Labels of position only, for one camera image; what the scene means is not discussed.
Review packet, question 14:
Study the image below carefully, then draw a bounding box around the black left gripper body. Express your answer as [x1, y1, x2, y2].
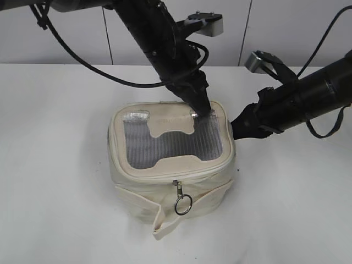
[166, 70, 209, 105]

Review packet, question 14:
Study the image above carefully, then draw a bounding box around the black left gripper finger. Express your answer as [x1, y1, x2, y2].
[176, 86, 211, 117]

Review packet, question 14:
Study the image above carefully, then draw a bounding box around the silver ring zipper pull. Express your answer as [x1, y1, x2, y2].
[173, 180, 193, 216]

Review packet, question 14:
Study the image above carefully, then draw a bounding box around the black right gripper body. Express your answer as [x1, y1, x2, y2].
[249, 86, 286, 138]

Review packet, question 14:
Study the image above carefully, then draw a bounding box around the cream zippered cooler bag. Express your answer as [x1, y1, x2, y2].
[107, 102, 236, 240]

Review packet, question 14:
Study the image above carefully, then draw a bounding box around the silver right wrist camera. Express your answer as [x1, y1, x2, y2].
[244, 51, 298, 84]

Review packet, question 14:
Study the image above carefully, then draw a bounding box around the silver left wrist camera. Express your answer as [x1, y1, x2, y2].
[177, 12, 224, 37]

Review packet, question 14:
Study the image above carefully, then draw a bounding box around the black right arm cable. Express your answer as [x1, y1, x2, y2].
[295, 0, 352, 139]

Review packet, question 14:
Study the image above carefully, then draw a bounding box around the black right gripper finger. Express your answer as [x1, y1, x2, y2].
[231, 103, 272, 139]

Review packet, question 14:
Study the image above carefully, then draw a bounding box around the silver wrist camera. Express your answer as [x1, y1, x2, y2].
[177, 12, 224, 37]
[244, 51, 298, 84]

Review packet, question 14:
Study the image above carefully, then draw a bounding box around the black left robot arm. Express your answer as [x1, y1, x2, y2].
[1, 1, 211, 117]

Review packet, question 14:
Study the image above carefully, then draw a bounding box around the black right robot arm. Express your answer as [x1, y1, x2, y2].
[231, 51, 351, 140]

